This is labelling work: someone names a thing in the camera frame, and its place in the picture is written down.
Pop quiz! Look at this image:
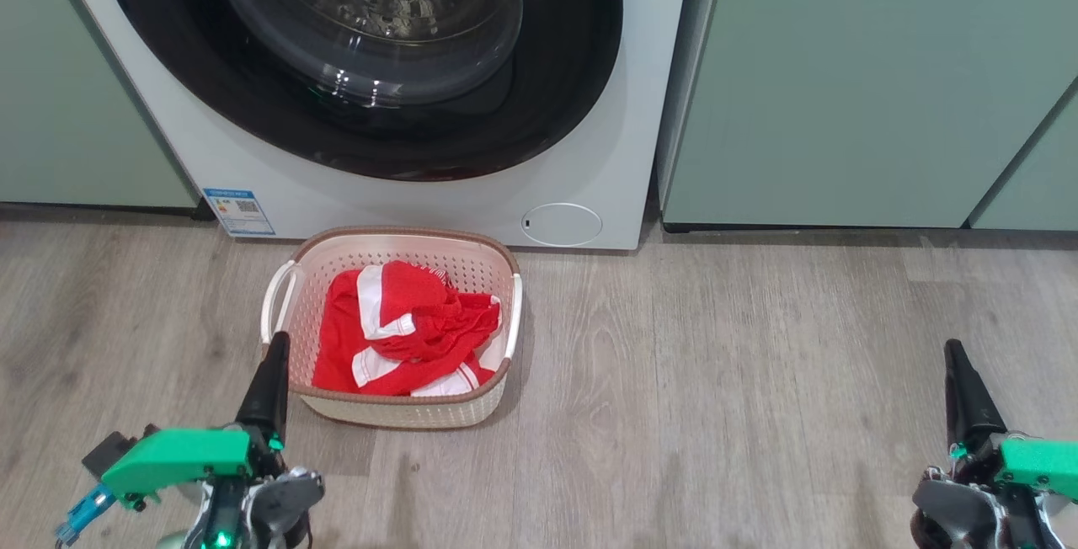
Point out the pale green cabinet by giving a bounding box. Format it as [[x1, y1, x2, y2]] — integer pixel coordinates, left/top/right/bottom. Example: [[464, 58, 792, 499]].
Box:
[[0, 0, 200, 211], [661, 0, 1078, 232], [969, 82, 1078, 232]]

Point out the green right camera mount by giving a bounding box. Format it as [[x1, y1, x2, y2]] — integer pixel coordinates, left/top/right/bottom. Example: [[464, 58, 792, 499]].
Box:
[[996, 438, 1078, 501]]

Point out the red and white clothing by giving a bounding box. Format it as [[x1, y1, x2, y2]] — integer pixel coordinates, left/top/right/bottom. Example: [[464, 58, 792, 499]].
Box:
[[312, 260, 506, 398]]

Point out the blue left camera connector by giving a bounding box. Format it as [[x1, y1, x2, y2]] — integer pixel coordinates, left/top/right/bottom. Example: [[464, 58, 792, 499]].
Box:
[[55, 484, 117, 546]]

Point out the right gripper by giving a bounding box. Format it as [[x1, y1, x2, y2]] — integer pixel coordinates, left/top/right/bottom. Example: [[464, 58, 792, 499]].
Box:
[[911, 338, 1069, 549]]

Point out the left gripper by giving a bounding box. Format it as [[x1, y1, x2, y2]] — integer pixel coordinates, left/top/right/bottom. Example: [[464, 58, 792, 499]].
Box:
[[181, 332, 326, 549]]

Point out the round white filter cover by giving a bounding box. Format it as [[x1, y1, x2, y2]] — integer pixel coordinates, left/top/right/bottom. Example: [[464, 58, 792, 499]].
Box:
[[520, 202, 604, 248]]

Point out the blue white energy label sticker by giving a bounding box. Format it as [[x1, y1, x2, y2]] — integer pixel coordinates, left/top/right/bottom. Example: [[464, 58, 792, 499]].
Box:
[[202, 188, 276, 237]]

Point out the white front-load washing machine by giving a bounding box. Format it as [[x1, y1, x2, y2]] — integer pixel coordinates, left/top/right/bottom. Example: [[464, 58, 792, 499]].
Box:
[[51, 0, 693, 251]]

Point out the black round washing machine door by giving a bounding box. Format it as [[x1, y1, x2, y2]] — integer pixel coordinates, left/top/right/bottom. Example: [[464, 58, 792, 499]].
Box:
[[94, 0, 626, 182]]

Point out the cream perforated laundry basket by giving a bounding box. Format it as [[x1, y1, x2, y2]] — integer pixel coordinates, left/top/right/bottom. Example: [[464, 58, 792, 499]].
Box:
[[259, 226, 525, 430]]

